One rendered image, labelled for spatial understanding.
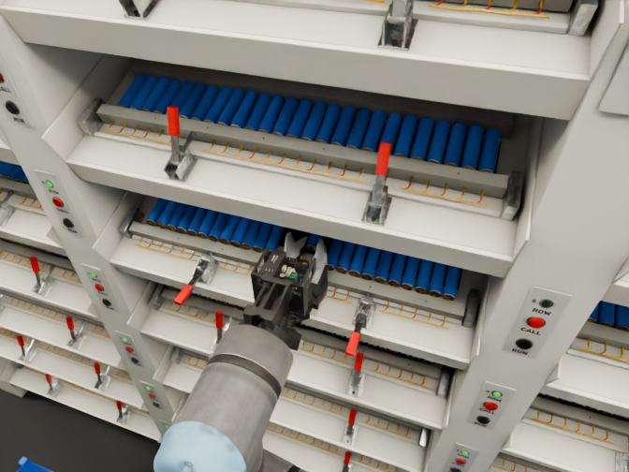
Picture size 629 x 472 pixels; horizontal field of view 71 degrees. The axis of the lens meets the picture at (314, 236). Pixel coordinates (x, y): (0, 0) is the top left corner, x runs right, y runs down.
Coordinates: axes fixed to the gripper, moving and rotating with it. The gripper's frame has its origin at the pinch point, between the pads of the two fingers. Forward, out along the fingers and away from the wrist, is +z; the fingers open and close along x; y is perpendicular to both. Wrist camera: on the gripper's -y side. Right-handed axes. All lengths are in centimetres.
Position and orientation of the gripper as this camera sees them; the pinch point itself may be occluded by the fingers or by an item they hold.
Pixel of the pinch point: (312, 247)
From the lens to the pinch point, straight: 69.2
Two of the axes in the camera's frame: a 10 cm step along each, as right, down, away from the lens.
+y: -0.1, -7.4, -6.7
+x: -9.5, -2.0, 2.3
